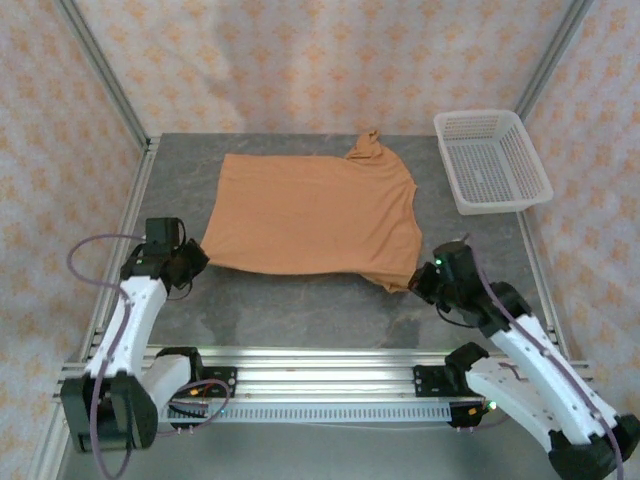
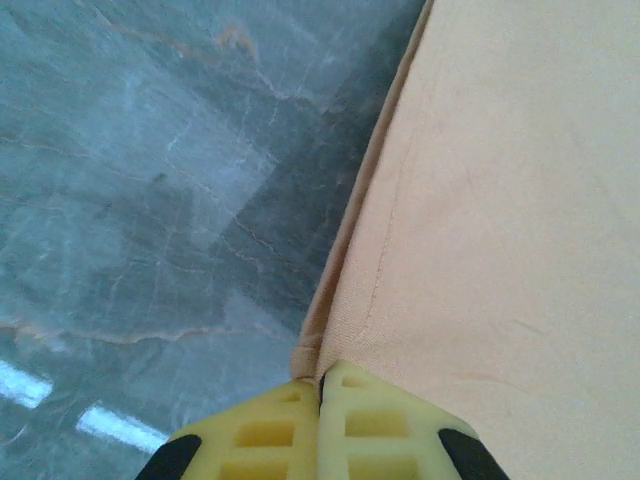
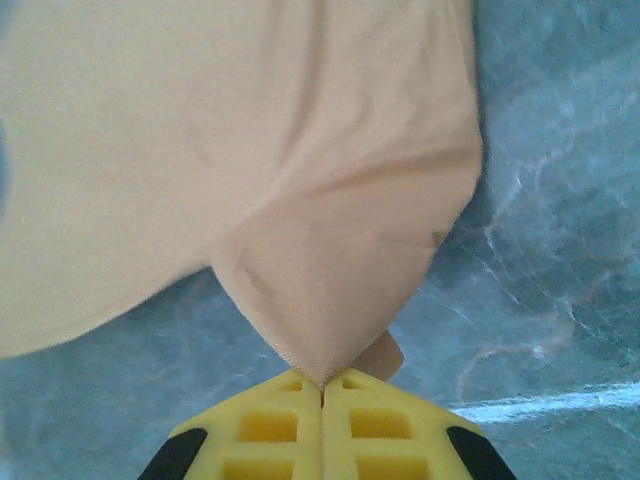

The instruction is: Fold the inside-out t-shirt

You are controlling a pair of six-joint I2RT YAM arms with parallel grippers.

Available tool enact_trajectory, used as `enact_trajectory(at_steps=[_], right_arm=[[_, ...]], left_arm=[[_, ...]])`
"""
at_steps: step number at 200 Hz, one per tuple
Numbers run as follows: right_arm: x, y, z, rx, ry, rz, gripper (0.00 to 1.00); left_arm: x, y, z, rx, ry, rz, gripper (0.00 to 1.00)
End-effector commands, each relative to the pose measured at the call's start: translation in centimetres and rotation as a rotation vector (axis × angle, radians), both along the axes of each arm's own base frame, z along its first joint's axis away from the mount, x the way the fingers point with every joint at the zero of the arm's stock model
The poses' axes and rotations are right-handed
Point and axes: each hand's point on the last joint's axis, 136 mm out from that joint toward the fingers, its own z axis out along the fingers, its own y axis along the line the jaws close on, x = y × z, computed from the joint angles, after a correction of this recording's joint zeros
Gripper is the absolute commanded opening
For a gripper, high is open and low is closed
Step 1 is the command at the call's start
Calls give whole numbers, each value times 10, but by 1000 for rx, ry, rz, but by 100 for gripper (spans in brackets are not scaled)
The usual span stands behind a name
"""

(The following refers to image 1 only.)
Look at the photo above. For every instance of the orange t-shirt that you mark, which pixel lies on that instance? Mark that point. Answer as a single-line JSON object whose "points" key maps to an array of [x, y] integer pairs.
{"points": [[310, 215]]}

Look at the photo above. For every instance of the black base electronics box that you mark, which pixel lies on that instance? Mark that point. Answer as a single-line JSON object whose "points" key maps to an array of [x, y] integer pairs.
{"points": [[187, 411], [462, 416]]}

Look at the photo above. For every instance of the white perforated plastic basket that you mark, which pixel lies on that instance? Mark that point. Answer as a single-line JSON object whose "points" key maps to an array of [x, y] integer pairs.
{"points": [[492, 165]]}

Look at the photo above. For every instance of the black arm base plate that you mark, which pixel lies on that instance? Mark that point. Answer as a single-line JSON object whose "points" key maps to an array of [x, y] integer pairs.
{"points": [[227, 382], [425, 381]]}

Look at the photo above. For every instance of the aluminium mounting rail beam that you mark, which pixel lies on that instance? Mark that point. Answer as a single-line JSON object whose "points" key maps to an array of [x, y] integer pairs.
{"points": [[325, 380]]}

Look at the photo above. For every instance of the aluminium frame post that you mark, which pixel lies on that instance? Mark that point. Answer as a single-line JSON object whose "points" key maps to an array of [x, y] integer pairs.
{"points": [[555, 55], [102, 70]]}

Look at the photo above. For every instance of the aluminium frame leg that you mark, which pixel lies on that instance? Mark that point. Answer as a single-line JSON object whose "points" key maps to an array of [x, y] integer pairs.
{"points": [[42, 465]]}

